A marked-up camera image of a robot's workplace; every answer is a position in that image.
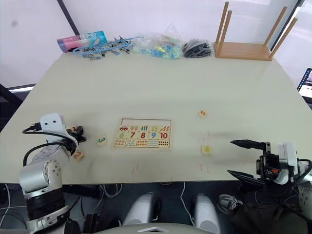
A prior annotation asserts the black cloth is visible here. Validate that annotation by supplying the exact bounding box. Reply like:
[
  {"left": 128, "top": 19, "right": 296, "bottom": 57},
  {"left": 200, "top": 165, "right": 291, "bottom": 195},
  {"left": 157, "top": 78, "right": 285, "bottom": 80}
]
[{"left": 230, "top": 182, "right": 309, "bottom": 234}]

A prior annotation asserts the bag of black parts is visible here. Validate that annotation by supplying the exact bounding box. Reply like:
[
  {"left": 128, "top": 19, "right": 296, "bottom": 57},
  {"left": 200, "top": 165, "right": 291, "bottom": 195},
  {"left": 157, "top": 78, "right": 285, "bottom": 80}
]
[{"left": 182, "top": 38, "right": 213, "bottom": 59}]

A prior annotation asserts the white floor cable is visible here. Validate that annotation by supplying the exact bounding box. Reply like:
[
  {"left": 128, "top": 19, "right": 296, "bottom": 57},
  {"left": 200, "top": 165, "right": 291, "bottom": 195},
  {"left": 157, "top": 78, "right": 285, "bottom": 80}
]
[
  {"left": 180, "top": 181, "right": 196, "bottom": 226},
  {"left": 99, "top": 183, "right": 123, "bottom": 198}
]

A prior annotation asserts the clear bag of colourful blocks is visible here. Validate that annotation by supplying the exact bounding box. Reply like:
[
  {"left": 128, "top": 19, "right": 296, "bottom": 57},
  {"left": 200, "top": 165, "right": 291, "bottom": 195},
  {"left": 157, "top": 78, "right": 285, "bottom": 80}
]
[{"left": 131, "top": 23, "right": 186, "bottom": 60}]

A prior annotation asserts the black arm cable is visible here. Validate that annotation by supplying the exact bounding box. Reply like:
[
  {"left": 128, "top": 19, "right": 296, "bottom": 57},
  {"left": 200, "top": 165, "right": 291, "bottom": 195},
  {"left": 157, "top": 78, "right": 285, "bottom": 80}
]
[
  {"left": 22, "top": 123, "right": 78, "bottom": 167},
  {"left": 296, "top": 158, "right": 312, "bottom": 176}
]

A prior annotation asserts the grey sneaker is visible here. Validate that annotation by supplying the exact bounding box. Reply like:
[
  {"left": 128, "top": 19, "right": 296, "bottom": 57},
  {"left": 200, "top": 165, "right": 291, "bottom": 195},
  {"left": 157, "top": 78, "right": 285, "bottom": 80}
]
[{"left": 216, "top": 194, "right": 245, "bottom": 215}]

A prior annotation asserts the pink and blue tube pack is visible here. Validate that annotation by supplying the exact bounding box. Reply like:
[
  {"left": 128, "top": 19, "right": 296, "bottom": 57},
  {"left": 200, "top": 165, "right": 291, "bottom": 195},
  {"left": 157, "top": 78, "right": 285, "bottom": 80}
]
[{"left": 57, "top": 30, "right": 108, "bottom": 53}]

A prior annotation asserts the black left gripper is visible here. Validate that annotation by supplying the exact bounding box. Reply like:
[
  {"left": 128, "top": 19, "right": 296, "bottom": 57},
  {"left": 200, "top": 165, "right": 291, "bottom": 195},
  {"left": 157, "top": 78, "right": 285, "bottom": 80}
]
[{"left": 65, "top": 125, "right": 87, "bottom": 148}]

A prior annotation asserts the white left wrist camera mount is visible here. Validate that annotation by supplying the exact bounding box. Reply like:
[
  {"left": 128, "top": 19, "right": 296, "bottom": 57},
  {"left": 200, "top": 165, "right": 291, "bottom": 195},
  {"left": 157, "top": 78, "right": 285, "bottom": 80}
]
[{"left": 39, "top": 112, "right": 68, "bottom": 144}]

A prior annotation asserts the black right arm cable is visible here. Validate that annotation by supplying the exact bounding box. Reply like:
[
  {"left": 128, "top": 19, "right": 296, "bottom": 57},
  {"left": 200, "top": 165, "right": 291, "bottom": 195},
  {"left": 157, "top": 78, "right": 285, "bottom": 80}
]
[{"left": 296, "top": 158, "right": 312, "bottom": 176}]

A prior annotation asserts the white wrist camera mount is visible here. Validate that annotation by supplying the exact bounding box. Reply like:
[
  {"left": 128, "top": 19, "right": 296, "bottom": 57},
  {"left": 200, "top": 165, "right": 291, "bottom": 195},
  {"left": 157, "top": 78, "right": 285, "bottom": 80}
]
[
  {"left": 277, "top": 142, "right": 299, "bottom": 184},
  {"left": 39, "top": 112, "right": 68, "bottom": 144}
]

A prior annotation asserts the grey robot chest plate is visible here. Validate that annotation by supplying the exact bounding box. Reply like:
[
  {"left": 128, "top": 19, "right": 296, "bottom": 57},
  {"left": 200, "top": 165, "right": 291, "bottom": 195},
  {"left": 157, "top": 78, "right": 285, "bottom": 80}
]
[{"left": 95, "top": 223, "right": 203, "bottom": 234}]

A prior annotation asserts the green number 3 tile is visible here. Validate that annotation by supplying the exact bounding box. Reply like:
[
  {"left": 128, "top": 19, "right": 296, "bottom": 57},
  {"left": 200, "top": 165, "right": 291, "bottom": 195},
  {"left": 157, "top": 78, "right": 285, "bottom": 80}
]
[{"left": 97, "top": 134, "right": 108, "bottom": 148}]

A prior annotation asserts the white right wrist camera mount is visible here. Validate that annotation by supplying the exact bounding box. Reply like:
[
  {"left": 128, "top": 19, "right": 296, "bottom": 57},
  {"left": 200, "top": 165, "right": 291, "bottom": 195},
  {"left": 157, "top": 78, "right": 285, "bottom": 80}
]
[{"left": 277, "top": 142, "right": 299, "bottom": 184}]

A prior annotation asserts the grey rounded leg shell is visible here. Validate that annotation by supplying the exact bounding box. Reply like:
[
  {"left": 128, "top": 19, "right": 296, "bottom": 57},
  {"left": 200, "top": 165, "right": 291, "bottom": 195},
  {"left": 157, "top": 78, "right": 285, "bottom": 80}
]
[
  {"left": 122, "top": 192, "right": 162, "bottom": 226},
  {"left": 190, "top": 193, "right": 221, "bottom": 234}
]

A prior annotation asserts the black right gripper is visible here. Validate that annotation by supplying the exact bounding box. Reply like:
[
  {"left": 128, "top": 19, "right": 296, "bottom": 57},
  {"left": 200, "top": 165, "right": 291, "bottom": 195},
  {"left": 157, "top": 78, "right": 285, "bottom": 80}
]
[{"left": 227, "top": 139, "right": 281, "bottom": 188}]

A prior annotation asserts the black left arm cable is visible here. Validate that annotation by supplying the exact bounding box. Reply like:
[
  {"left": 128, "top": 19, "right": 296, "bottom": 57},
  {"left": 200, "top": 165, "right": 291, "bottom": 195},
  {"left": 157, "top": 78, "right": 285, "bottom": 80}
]
[{"left": 22, "top": 123, "right": 78, "bottom": 167}]

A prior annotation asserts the wooden number puzzle board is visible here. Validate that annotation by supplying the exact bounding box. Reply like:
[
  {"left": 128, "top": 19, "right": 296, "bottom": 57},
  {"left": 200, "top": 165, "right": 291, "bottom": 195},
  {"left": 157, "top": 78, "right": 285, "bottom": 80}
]
[{"left": 112, "top": 117, "right": 173, "bottom": 150}]

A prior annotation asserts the upturned wooden stool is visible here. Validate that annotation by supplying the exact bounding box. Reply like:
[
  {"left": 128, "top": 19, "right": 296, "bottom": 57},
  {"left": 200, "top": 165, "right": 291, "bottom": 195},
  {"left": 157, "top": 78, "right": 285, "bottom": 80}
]
[{"left": 214, "top": 1, "right": 299, "bottom": 62}]

